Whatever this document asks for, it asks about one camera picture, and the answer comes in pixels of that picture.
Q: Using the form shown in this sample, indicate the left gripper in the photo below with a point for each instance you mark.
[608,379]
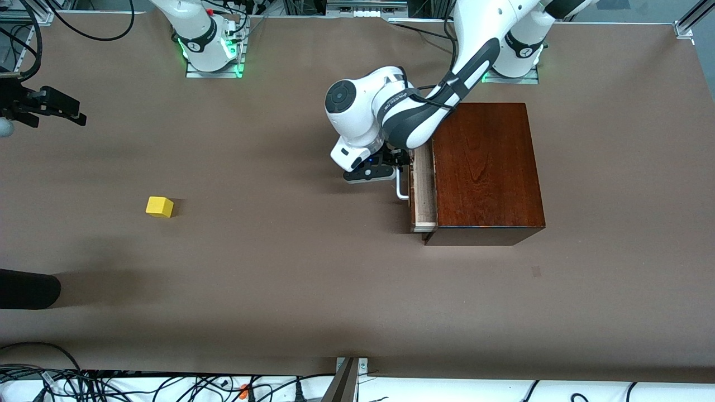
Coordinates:
[397,157]

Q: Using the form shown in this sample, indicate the light wood drawer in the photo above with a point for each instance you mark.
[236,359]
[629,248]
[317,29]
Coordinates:
[424,195]

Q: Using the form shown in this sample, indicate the yellow wooden block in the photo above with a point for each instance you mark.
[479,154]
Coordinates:
[159,206]

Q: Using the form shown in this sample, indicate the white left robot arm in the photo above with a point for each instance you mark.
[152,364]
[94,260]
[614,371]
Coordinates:
[357,111]

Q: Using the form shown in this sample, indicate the dark brown wooden cabinet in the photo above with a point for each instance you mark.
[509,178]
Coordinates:
[486,167]

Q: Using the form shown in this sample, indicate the white socket strip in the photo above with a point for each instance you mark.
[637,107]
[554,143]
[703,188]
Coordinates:
[366,13]

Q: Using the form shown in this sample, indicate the black cylindrical object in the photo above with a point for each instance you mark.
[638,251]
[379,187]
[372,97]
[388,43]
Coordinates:
[28,289]

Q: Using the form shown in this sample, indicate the aluminium frame profile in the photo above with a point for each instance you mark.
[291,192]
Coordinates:
[22,17]
[684,28]

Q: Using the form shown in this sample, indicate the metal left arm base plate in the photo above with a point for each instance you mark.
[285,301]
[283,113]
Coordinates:
[530,80]

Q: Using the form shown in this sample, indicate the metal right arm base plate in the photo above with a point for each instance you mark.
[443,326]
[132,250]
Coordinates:
[223,74]

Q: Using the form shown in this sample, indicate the dark camera mount post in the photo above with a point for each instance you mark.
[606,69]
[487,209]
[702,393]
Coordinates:
[343,385]

